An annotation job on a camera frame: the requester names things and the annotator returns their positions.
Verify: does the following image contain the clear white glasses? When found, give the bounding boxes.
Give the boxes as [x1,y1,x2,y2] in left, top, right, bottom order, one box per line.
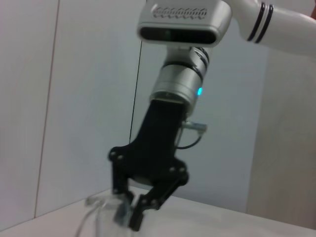
[74,193,149,237]

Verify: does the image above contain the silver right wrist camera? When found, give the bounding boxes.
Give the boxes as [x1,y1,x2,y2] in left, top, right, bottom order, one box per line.
[136,0,233,48]

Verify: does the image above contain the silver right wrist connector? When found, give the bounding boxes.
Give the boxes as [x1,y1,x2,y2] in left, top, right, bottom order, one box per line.
[183,119,208,134]

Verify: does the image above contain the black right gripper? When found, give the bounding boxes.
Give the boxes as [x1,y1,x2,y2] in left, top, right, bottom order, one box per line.
[107,99,191,232]

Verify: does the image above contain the thin right gripper cable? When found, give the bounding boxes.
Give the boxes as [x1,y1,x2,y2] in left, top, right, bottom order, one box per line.
[175,122,202,150]

